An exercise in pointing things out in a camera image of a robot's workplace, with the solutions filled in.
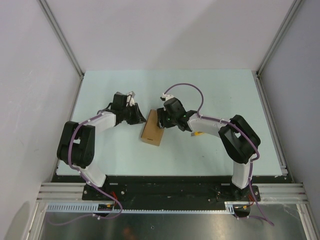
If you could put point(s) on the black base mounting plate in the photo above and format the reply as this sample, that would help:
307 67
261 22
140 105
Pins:
216 188

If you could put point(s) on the aluminium frame post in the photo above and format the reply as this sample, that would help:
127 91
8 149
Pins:
54 24
280 34

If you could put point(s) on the white slotted cable duct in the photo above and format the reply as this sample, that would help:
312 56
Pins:
88 208

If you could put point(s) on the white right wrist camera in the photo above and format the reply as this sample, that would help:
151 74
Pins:
165 97

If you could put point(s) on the yellow utility knife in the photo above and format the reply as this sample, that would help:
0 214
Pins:
197 133

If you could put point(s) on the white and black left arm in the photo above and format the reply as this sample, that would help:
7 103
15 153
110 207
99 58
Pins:
76 147

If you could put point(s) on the aluminium frame post left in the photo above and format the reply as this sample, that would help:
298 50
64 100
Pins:
54 24

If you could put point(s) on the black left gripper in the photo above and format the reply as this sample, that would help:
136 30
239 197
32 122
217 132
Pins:
138 118

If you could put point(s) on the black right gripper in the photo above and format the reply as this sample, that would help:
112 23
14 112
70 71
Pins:
162 122

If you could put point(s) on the shiny metal front plate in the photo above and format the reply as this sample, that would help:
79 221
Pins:
68 226

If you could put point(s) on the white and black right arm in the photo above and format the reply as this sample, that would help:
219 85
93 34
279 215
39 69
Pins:
238 138

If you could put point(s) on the aluminium frame post right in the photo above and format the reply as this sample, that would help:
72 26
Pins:
280 34

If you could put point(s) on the brown cardboard express box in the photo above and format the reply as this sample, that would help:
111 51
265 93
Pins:
151 133

